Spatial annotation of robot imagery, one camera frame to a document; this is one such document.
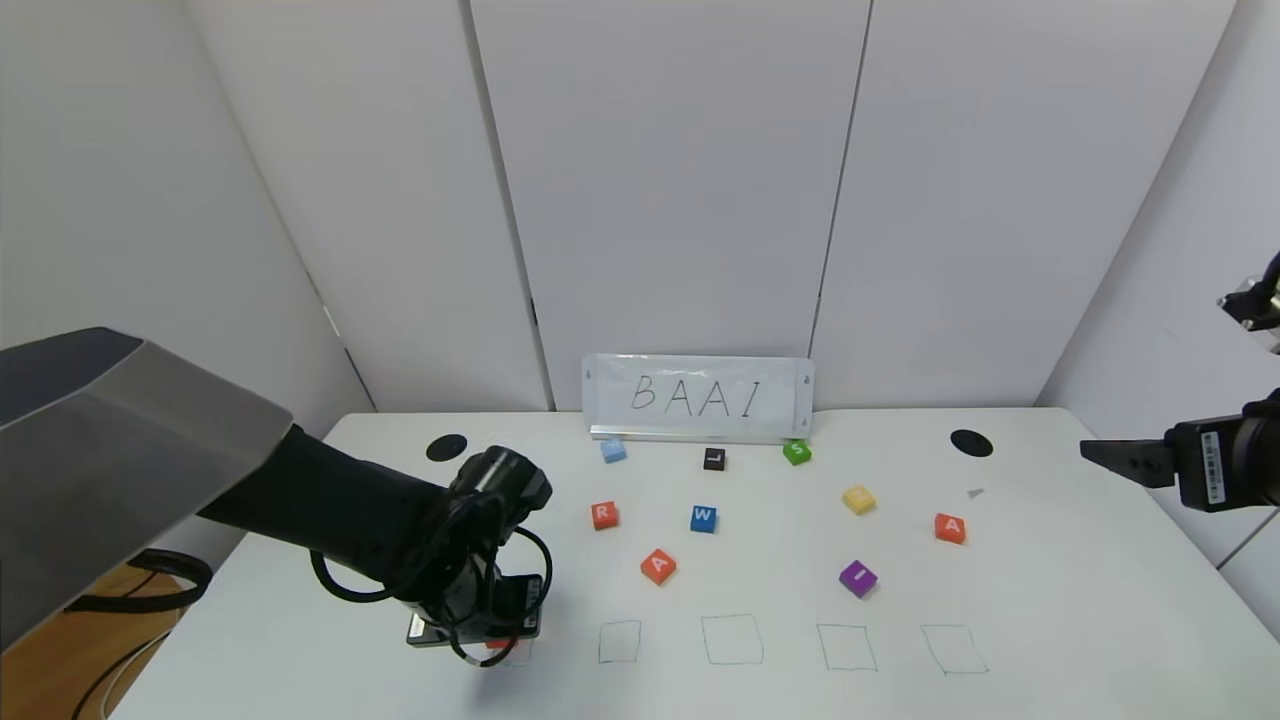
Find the blue letter W block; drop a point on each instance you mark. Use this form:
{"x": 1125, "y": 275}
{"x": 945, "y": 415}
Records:
{"x": 703, "y": 519}

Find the green letter S block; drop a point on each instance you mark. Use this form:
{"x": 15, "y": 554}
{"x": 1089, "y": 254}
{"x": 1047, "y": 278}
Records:
{"x": 797, "y": 453}

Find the orange letter R block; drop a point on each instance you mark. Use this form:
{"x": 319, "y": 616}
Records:
{"x": 604, "y": 516}

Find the light blue letter block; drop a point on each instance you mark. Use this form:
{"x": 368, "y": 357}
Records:
{"x": 613, "y": 451}

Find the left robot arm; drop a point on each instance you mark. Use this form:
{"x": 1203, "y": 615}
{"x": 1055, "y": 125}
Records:
{"x": 120, "y": 450}

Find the black round table grommet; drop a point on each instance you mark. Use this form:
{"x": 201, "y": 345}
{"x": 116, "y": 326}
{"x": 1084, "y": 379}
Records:
{"x": 971, "y": 443}
{"x": 446, "y": 448}

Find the black letter L block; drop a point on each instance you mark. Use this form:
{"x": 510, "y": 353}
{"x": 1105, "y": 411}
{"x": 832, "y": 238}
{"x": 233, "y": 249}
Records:
{"x": 714, "y": 460}

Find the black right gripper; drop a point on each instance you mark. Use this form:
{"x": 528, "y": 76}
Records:
{"x": 1207, "y": 466}

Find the yellow letter Z block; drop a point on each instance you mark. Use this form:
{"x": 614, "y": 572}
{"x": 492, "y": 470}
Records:
{"x": 859, "y": 500}

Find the orange letter A block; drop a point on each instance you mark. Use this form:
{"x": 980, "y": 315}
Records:
{"x": 950, "y": 529}
{"x": 657, "y": 566}

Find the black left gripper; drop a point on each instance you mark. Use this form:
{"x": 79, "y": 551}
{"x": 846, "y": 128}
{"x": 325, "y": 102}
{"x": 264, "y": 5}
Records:
{"x": 472, "y": 628}

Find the purple letter I block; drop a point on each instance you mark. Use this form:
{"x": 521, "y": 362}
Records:
{"x": 858, "y": 579}

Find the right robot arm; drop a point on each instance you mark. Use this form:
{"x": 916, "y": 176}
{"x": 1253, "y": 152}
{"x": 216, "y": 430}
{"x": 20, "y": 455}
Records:
{"x": 1268, "y": 450}

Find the orange letter B block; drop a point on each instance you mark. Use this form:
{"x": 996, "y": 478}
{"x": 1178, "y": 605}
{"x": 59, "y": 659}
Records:
{"x": 498, "y": 645}

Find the white BAAI sign board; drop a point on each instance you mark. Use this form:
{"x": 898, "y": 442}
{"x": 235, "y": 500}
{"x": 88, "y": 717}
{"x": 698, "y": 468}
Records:
{"x": 700, "y": 398}

